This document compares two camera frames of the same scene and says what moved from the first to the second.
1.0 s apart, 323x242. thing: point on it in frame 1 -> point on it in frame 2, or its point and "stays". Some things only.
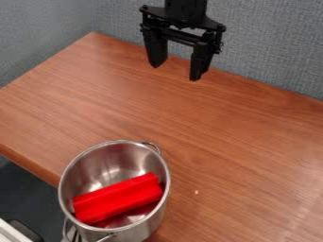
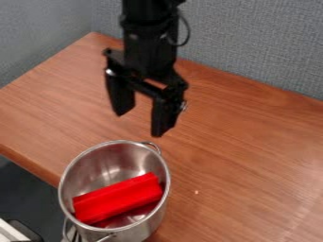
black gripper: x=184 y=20 -> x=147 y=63
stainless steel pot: x=101 y=165 stays
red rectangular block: x=107 y=202 stays
